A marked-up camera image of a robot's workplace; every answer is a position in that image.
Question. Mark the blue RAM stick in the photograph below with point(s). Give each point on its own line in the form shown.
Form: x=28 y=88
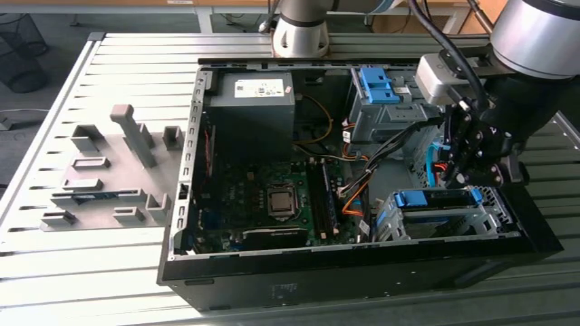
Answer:
x=97 y=197

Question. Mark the blue drive bay latch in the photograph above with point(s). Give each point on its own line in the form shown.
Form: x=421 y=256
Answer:
x=376 y=91

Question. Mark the grey floor stand foot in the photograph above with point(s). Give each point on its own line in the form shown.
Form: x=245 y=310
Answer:
x=5 y=122

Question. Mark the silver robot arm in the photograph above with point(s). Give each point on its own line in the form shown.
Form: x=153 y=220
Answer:
x=534 y=37

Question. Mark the CPU socket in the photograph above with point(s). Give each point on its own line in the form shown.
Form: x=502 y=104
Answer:
x=281 y=217

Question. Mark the grey power supply unit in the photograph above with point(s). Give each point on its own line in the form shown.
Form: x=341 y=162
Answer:
x=253 y=115

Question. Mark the hard disk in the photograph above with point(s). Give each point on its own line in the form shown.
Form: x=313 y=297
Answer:
x=412 y=198

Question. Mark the grey metal disk bay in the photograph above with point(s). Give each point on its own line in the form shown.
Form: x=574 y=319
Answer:
x=470 y=211

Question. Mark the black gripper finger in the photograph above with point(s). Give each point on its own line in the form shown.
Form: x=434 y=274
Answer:
x=457 y=146
x=509 y=169

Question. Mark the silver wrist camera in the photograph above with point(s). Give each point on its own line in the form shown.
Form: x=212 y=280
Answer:
x=434 y=78

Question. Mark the silver CPU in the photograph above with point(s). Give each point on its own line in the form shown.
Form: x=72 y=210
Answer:
x=281 y=201

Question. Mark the grey parts rack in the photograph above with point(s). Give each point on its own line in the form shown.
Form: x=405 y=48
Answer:
x=117 y=159

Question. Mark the black open PC case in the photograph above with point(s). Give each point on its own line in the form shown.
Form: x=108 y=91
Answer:
x=362 y=282

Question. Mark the wooden desk white frame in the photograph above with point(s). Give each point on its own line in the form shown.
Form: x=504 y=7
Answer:
x=136 y=8

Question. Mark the black graphics card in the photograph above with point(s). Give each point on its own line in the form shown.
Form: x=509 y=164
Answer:
x=276 y=237

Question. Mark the grey metal drive cage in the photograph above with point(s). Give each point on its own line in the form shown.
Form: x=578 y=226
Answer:
x=393 y=119

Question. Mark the green motherboard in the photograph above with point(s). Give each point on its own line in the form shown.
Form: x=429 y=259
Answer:
x=234 y=190

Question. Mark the black mesh waste bin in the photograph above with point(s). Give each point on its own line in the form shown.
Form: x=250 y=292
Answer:
x=22 y=57

